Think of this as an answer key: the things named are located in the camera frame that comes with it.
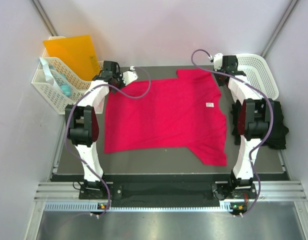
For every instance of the teal object in organizer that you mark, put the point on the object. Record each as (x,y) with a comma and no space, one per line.
(65,89)

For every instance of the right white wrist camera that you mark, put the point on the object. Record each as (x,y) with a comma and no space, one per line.
(217,61)

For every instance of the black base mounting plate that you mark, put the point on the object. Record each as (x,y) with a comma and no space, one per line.
(159,191)

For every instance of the white file organizer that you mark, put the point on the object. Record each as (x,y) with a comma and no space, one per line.
(41,81)

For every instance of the white plastic basket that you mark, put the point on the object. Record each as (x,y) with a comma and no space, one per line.
(258,74)

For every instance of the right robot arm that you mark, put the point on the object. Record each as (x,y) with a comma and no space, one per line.
(254,121)

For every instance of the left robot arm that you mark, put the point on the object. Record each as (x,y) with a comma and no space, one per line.
(83,129)

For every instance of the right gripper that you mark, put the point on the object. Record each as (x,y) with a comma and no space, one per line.
(220,83)

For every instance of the grey slotted cable duct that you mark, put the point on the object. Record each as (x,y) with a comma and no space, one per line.
(98,207)

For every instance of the orange plastic folder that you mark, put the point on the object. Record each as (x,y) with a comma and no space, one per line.
(77,52)

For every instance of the black folded t shirt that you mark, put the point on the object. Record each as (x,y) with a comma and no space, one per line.
(277,138)

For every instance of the aluminium frame rail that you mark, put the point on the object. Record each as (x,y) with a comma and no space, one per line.
(271,191)

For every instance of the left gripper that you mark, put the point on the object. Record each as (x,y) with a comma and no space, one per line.
(120,76)

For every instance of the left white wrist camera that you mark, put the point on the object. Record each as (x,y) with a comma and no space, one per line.
(130,76)

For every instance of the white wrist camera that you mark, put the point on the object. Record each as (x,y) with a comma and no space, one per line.
(217,61)
(130,76)

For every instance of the red t shirt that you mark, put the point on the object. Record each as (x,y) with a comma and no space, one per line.
(181,112)

